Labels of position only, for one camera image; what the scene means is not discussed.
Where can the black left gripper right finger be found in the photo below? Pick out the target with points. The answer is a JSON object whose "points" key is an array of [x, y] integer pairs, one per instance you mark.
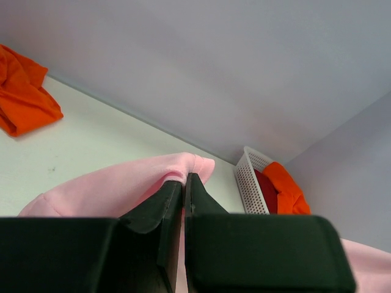
{"points": [[227, 252]]}

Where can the orange t shirt on table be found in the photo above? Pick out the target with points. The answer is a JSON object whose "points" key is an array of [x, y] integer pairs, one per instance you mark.
{"points": [[25, 105]]}

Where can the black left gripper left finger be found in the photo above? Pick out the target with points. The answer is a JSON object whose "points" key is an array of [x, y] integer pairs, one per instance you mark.
{"points": [[137, 252]]}

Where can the white plastic basket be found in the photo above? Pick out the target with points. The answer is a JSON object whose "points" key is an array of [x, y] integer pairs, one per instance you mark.
{"points": [[248, 186]]}

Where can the dark red t shirt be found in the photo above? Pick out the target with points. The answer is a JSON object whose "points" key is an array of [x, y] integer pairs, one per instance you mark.
{"points": [[268, 190]]}

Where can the pink t shirt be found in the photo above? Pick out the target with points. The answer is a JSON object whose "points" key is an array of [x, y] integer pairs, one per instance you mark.
{"points": [[117, 189]]}

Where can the orange t shirt in basket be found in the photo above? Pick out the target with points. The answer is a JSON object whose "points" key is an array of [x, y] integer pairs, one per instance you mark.
{"points": [[290, 197]]}

